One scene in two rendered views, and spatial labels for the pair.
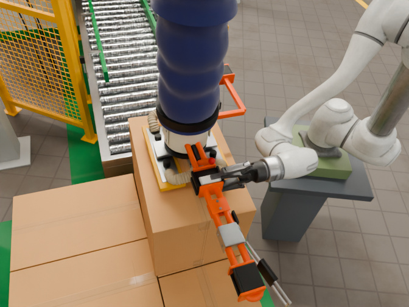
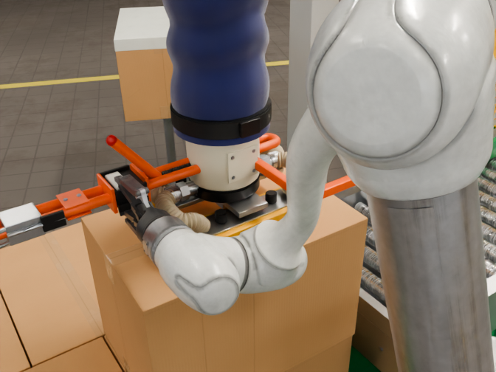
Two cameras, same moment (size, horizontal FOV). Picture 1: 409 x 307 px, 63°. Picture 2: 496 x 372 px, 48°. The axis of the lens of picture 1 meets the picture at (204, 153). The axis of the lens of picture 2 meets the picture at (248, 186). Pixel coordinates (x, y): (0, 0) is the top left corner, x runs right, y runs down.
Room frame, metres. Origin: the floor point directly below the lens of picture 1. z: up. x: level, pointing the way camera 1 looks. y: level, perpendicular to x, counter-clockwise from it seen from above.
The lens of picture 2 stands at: (0.78, -1.07, 1.72)
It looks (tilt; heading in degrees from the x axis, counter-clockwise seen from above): 31 degrees down; 81
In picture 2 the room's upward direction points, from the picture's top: 1 degrees counter-clockwise
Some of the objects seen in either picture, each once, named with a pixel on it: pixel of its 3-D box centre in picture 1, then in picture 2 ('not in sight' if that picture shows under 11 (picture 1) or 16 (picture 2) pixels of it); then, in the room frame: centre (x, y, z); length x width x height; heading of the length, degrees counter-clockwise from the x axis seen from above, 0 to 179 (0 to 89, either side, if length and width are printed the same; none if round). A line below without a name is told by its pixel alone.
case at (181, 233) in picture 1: (184, 187); (226, 279); (0.91, 0.07, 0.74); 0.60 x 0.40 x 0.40; 22
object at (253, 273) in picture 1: (246, 280); not in sight; (0.36, -0.16, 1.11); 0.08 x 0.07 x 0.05; 24
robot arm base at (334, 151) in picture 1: (319, 137); not in sight; (1.24, -0.57, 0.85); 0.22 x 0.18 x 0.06; 10
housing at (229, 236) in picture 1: (229, 237); (21, 224); (0.49, -0.11, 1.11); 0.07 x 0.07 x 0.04; 24
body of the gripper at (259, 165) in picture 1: (251, 173); (151, 224); (0.74, -0.17, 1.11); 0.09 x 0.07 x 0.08; 114
